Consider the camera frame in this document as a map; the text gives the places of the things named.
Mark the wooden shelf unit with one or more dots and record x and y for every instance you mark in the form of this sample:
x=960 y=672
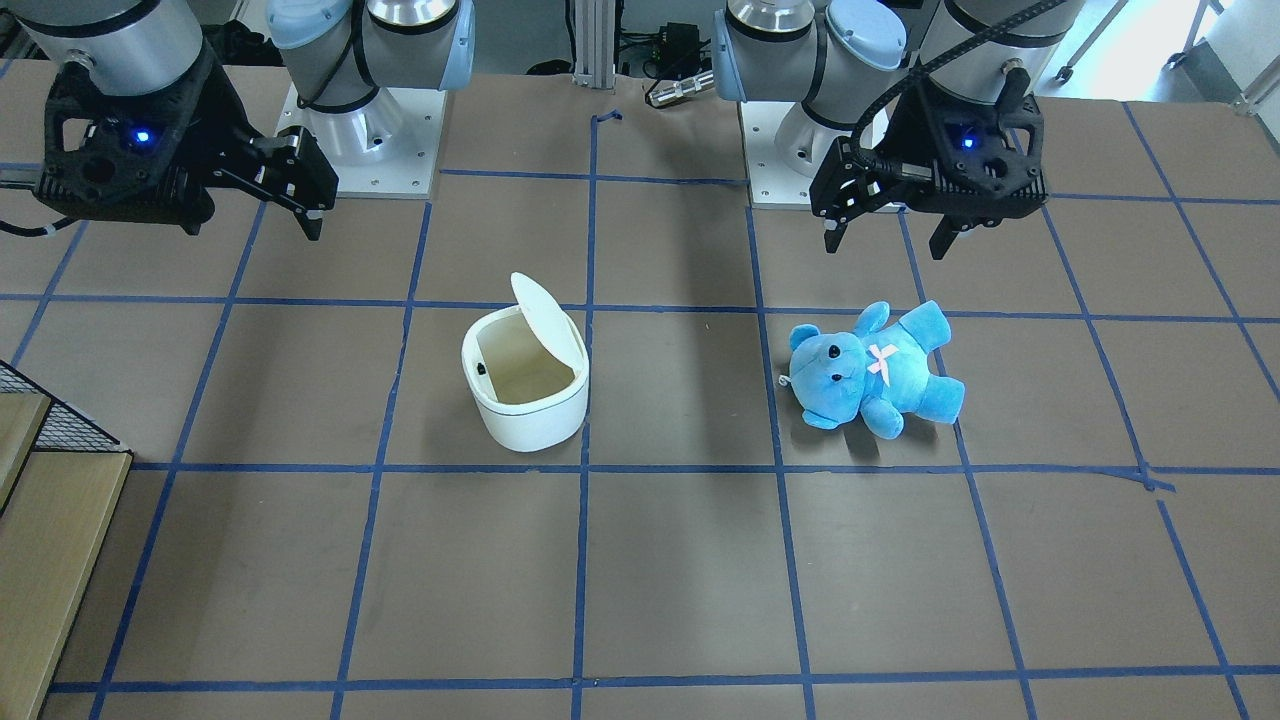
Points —
x=62 y=478

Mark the blue teddy bear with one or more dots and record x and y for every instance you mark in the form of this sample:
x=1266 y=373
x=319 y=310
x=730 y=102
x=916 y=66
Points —
x=877 y=372

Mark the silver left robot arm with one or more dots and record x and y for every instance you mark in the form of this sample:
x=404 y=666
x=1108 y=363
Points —
x=849 y=62

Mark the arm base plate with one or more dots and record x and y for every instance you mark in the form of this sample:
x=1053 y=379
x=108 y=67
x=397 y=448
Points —
x=387 y=150
x=783 y=149

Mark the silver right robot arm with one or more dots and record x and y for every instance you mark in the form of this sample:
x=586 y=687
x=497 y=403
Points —
x=337 y=54

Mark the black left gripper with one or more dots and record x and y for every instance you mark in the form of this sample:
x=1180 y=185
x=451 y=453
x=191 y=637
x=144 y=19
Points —
x=893 y=137

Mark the white trash can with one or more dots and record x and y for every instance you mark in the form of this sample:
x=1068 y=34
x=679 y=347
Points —
x=528 y=368

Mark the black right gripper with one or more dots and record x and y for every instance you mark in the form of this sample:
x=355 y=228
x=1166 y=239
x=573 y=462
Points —
x=216 y=134

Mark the aluminium frame post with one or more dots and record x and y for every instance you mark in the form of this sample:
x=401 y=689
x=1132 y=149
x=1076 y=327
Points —
x=594 y=27

